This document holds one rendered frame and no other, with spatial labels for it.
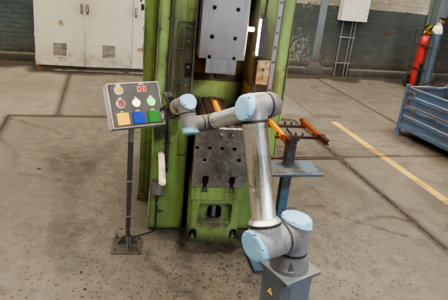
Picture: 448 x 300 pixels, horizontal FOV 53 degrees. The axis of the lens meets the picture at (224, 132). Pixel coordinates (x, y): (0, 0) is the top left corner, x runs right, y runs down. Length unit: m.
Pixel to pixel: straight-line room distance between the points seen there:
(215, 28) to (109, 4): 5.29
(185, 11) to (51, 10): 5.30
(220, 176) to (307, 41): 6.83
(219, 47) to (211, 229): 1.32
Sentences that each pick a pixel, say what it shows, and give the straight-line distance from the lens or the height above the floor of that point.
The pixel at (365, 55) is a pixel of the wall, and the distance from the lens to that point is 10.40.
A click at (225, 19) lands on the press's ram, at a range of 2.89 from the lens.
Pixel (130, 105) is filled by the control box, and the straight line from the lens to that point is 2.79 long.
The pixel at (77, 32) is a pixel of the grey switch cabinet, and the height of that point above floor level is 0.69.
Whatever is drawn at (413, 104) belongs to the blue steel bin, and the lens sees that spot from 6.52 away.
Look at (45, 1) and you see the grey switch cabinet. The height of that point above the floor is 1.16.
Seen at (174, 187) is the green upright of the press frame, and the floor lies 0.36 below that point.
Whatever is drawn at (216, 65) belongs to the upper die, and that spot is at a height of 1.32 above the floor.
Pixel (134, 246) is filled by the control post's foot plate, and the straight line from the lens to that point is 3.33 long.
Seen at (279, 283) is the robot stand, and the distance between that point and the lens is 2.21.
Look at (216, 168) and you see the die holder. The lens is 3.10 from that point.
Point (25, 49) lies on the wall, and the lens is 8.93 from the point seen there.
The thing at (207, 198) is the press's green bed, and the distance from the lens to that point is 3.20.
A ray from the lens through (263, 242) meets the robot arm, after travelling 1.97.
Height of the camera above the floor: 1.90
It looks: 20 degrees down
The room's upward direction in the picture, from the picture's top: 6 degrees clockwise
